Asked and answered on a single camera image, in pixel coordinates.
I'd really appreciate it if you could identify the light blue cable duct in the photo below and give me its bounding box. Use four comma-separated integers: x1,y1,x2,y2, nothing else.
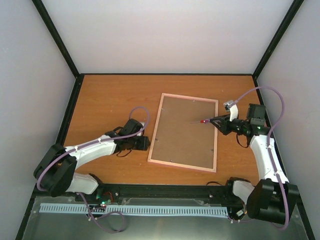
38,203,228,218

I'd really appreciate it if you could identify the black enclosure frame post right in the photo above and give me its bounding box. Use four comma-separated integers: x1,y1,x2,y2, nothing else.
252,0,305,76

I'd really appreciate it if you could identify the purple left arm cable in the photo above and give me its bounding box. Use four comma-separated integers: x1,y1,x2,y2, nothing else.
36,106,151,233

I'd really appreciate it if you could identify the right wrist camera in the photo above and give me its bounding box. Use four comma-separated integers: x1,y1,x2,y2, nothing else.
223,100,239,122

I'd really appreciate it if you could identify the black enclosure frame post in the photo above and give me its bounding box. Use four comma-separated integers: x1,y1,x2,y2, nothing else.
31,0,81,78
252,0,305,76

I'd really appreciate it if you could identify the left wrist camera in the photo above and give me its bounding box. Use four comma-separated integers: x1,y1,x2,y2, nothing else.
139,121,146,129

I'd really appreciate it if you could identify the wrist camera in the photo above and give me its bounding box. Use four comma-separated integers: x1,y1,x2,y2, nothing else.
139,121,146,129
223,100,239,122

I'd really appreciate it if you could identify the red blue screwdriver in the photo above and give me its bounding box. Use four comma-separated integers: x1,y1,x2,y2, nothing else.
190,117,213,124

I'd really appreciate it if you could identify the black enclosure frame post left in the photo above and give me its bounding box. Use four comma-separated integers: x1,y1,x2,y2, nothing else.
31,0,81,78

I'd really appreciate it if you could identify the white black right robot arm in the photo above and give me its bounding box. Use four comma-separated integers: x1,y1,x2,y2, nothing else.
209,100,300,227

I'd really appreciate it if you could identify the pink wooden photo frame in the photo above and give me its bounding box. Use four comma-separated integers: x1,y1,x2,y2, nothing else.
147,93,219,173

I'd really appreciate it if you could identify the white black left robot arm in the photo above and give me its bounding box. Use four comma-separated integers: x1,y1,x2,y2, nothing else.
33,118,150,202

